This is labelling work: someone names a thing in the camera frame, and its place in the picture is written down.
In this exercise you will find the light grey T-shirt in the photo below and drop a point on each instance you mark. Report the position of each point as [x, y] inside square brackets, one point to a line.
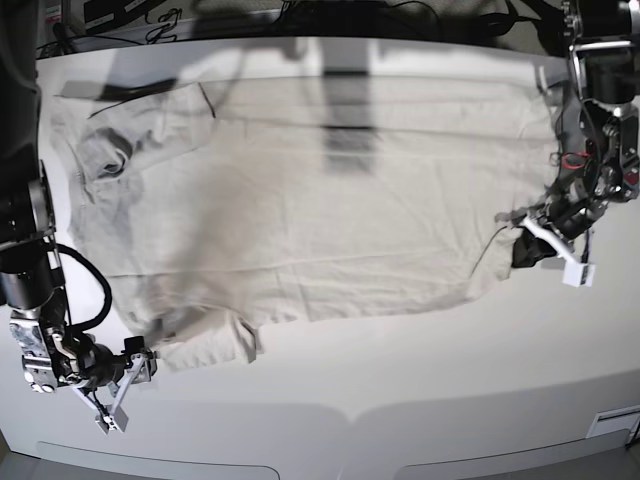
[216, 208]

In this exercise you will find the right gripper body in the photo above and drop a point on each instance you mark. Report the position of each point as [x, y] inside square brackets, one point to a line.
[93, 365]

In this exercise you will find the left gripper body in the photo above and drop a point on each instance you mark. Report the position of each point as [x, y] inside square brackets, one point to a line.
[568, 217]

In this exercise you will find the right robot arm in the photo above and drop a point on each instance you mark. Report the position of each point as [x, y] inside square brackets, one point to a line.
[55, 352]

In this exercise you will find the white label sticker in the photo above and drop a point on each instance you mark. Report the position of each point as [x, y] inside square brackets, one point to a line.
[623, 419]

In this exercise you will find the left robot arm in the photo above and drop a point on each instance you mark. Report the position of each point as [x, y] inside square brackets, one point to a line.
[601, 42]

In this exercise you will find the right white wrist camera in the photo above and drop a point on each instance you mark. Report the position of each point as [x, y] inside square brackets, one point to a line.
[107, 404]

